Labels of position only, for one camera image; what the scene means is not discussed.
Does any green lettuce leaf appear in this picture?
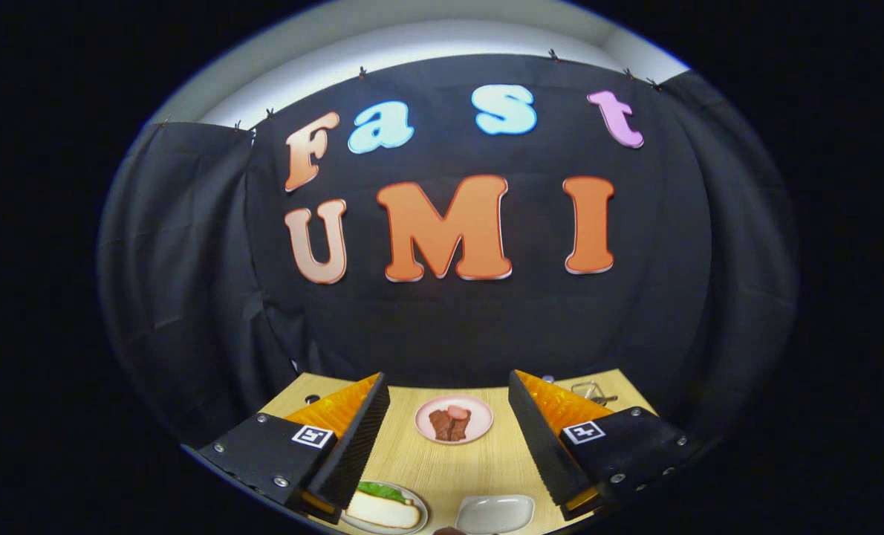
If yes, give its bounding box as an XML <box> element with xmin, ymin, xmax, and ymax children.
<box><xmin>357</xmin><ymin>481</ymin><xmax>407</xmax><ymax>505</ymax></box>

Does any row of black cloth clips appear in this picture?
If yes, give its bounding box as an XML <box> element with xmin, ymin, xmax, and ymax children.
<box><xmin>230</xmin><ymin>48</ymin><xmax>666</xmax><ymax>134</ymax></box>

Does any metal wire basket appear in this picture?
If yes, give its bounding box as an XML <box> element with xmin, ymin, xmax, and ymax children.
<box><xmin>571</xmin><ymin>381</ymin><xmax>619</xmax><ymax>406</ymax></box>

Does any white oval plate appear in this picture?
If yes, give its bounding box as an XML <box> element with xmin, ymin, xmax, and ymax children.
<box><xmin>338</xmin><ymin>479</ymin><xmax>429</xmax><ymax>535</ymax></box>

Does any pink round plate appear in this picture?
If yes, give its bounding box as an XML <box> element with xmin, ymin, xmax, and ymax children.
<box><xmin>415</xmin><ymin>394</ymin><xmax>494</xmax><ymax>446</ymax></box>

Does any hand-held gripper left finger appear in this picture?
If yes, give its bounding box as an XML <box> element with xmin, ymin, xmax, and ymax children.
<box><xmin>197</xmin><ymin>372</ymin><xmax>391</xmax><ymax>525</ymax></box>

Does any white rounded rectangular dish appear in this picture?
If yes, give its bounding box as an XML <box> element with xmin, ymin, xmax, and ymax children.
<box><xmin>455</xmin><ymin>494</ymin><xmax>536</xmax><ymax>535</ymax></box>

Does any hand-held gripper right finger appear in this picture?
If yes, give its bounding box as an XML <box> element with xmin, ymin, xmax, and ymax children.
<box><xmin>507</xmin><ymin>369</ymin><xmax>701</xmax><ymax>522</ymax></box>

